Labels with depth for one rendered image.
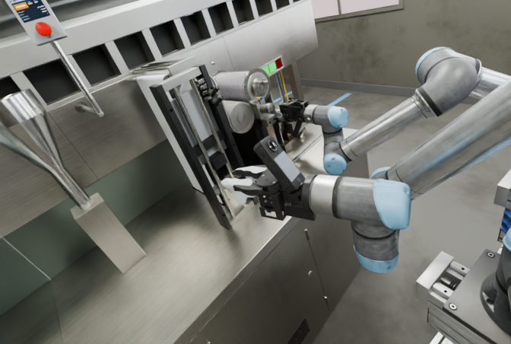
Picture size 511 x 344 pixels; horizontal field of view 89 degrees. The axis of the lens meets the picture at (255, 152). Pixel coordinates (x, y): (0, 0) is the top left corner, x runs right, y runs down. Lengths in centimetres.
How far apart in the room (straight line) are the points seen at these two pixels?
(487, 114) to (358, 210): 23
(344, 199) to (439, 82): 50
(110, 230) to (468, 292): 101
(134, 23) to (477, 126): 112
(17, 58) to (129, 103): 35
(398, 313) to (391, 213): 132
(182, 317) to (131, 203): 60
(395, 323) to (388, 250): 121
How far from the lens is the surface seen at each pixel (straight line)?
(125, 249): 105
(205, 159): 84
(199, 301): 86
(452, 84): 86
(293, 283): 117
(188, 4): 135
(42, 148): 89
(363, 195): 45
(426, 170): 55
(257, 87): 106
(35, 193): 120
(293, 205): 53
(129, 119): 119
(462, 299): 87
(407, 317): 174
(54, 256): 131
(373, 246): 52
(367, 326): 171
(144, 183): 127
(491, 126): 50
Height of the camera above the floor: 155
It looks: 29 degrees down
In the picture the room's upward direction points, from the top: 20 degrees counter-clockwise
